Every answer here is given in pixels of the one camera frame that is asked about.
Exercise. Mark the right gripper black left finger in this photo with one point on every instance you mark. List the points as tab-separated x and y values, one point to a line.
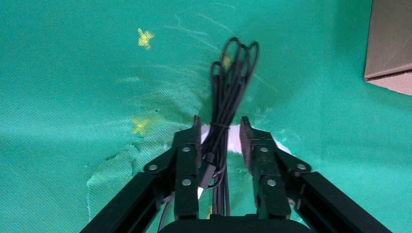
186	160

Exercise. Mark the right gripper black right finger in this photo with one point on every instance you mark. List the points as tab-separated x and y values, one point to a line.
264	160

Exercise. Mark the open brown cardboard box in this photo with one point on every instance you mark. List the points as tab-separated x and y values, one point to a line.
389	38

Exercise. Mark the green table cloth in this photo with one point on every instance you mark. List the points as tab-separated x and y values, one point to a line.
64	96

